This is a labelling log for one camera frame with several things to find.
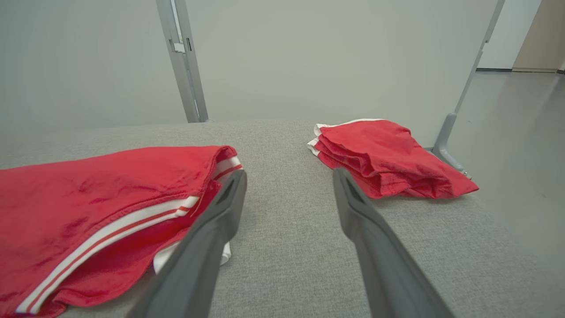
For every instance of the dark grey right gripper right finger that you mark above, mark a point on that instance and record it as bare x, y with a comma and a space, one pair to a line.
384, 265

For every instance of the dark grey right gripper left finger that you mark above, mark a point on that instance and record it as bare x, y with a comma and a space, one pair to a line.
198, 256

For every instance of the red garment with white stripes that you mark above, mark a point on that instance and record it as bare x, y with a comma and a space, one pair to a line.
88, 190

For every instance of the folded red garment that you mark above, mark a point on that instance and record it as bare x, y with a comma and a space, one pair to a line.
379, 150

